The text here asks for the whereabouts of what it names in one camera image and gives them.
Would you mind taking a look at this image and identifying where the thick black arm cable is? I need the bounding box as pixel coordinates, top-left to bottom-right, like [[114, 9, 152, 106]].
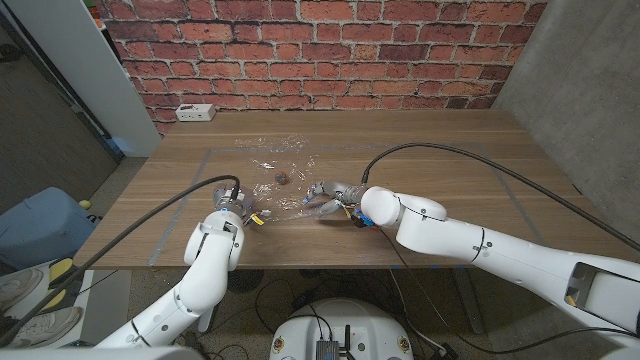
[[0, 174, 242, 347], [360, 142, 640, 253]]

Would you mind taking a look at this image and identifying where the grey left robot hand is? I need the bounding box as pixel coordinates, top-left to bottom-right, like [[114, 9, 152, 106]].
[[211, 180, 255, 220]]

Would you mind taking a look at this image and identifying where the grey sneaker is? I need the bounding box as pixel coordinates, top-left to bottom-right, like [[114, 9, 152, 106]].
[[3, 305, 85, 350], [0, 267, 45, 312]]

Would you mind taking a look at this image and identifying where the white table leg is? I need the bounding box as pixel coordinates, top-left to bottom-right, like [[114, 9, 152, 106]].
[[197, 304, 222, 334]]

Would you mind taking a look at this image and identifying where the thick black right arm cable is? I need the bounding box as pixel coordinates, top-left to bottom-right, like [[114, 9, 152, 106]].
[[360, 142, 640, 253]]

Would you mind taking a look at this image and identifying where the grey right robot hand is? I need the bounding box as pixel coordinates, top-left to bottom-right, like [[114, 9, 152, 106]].
[[301, 179, 369, 221]]

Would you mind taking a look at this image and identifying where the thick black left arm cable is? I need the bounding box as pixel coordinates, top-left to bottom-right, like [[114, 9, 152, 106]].
[[0, 174, 242, 347]]

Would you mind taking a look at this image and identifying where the blue plastic bin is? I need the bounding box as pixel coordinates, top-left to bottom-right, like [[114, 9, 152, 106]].
[[0, 187, 99, 271]]

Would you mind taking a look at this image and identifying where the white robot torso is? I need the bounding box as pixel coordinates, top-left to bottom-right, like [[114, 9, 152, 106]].
[[269, 298, 414, 360]]

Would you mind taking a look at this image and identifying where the grey table leg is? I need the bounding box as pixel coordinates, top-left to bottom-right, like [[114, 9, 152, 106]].
[[452, 267, 486, 335]]

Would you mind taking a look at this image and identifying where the white robot chest panel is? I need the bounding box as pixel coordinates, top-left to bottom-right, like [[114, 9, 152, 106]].
[[0, 344, 205, 360]]

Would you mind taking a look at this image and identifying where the yellow black pad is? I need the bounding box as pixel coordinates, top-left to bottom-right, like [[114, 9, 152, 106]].
[[46, 257, 75, 307]]

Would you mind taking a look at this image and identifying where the black round floor fan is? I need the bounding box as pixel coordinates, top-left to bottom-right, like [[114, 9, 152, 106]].
[[227, 269, 265, 295]]

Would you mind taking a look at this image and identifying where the white wall panel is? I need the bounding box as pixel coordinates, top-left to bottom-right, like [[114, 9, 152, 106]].
[[4, 0, 162, 158]]

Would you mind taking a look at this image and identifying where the white power strip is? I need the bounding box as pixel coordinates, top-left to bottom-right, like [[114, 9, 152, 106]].
[[175, 103, 217, 123]]

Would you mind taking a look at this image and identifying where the clear plastic wrap sheet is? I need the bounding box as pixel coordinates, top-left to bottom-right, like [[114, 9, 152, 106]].
[[234, 134, 321, 221]]

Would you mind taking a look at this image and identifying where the brick print backdrop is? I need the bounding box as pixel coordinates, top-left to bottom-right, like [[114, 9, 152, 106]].
[[94, 0, 549, 136]]

